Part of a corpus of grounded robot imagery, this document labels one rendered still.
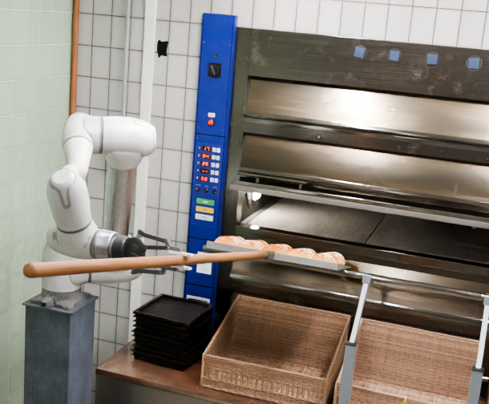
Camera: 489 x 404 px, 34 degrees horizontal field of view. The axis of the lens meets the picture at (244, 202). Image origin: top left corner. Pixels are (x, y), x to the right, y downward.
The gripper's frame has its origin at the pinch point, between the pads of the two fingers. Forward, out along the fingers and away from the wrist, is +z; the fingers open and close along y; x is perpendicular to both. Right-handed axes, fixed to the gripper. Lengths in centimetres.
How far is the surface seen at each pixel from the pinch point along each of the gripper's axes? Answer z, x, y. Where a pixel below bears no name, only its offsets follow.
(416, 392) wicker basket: 62, -155, 53
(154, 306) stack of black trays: -60, -136, 36
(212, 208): -44, -148, -13
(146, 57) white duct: -84, -133, -78
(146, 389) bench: -49, -115, 69
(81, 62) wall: -119, -136, -73
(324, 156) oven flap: 6, -144, -45
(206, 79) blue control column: -52, -133, -71
